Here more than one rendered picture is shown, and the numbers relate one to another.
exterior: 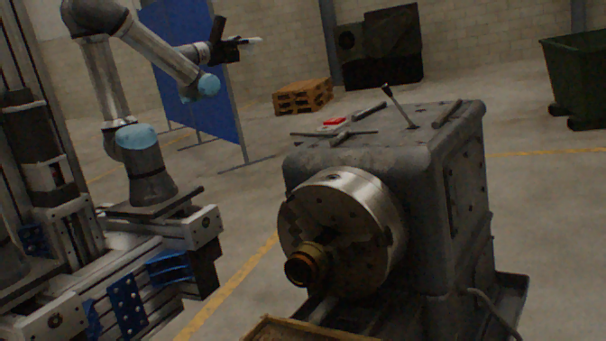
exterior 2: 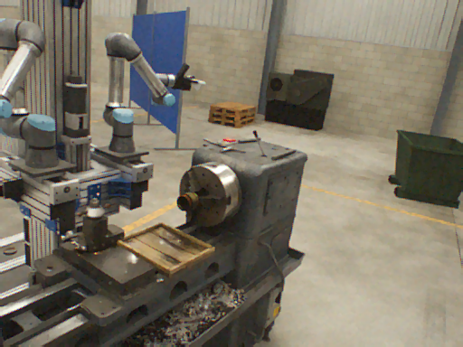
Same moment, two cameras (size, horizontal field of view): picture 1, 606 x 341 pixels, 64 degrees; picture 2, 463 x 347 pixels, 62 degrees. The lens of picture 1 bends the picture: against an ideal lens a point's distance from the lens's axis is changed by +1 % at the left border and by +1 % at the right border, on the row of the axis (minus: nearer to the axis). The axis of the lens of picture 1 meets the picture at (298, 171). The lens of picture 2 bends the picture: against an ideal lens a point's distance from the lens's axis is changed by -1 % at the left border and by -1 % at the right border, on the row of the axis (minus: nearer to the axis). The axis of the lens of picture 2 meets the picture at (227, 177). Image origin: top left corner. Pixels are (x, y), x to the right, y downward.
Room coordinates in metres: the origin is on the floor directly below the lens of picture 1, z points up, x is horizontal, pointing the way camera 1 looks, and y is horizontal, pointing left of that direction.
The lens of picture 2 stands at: (-0.74, -0.09, 1.79)
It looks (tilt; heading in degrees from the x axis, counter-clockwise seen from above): 18 degrees down; 358
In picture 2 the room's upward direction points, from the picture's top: 7 degrees clockwise
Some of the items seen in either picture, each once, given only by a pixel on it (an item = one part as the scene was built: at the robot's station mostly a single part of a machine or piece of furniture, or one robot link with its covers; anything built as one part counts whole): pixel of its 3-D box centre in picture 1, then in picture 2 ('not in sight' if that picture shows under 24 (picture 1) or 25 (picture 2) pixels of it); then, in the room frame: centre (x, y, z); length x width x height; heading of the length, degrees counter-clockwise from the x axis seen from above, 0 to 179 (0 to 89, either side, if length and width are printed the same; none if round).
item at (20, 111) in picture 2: not in sight; (14, 81); (1.09, 0.88, 1.54); 0.15 x 0.12 x 0.55; 77
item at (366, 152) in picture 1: (393, 182); (248, 182); (1.45, -0.29, 1.06); 0.59 x 0.48 x 0.39; 144
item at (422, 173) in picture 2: (605, 77); (428, 168); (5.00, -3.36, 0.43); 1.34 x 0.94 x 0.85; 165
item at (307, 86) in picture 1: (304, 96); (232, 114); (9.31, -0.39, 0.22); 1.25 x 0.86 x 0.44; 156
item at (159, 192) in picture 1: (150, 183); (122, 141); (1.47, 0.46, 1.21); 0.15 x 0.15 x 0.10
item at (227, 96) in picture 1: (182, 72); (151, 70); (7.79, 1.48, 1.18); 4.12 x 0.80 x 2.35; 25
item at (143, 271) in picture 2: not in sight; (102, 257); (0.62, 0.31, 0.95); 0.43 x 0.17 x 0.05; 54
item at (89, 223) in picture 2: not in sight; (96, 225); (0.66, 0.36, 1.07); 0.07 x 0.07 x 0.10; 54
